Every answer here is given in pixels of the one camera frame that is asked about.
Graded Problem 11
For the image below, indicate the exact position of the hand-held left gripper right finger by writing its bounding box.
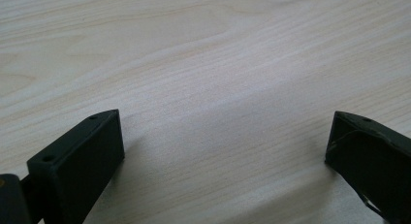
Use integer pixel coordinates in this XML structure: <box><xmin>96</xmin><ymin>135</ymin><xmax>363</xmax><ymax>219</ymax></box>
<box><xmin>324</xmin><ymin>111</ymin><xmax>411</xmax><ymax>224</ymax></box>

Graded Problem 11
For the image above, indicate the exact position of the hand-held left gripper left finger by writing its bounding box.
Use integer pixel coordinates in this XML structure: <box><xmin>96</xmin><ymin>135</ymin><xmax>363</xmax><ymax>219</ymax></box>
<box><xmin>26</xmin><ymin>109</ymin><xmax>126</xmax><ymax>224</ymax></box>

